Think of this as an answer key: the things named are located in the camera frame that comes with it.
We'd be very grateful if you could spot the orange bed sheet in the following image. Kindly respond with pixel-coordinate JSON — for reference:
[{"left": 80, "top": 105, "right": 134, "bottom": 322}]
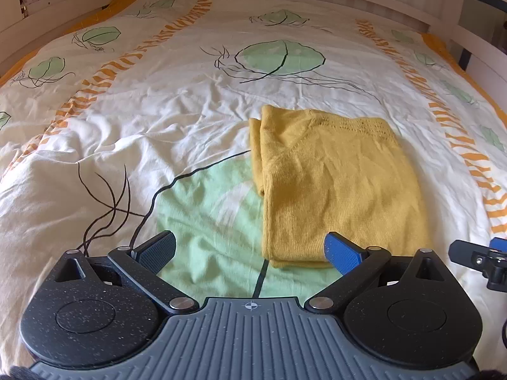
[{"left": 0, "top": 0, "right": 507, "bottom": 128}]

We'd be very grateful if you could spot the white leaf-print duvet cover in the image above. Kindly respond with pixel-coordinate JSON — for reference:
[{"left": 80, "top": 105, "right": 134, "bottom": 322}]
[{"left": 1, "top": 0, "right": 506, "bottom": 371}]

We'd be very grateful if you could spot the mustard yellow knit sweater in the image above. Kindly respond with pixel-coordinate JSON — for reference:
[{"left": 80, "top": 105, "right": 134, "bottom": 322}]
[{"left": 249, "top": 105, "right": 434, "bottom": 268}]

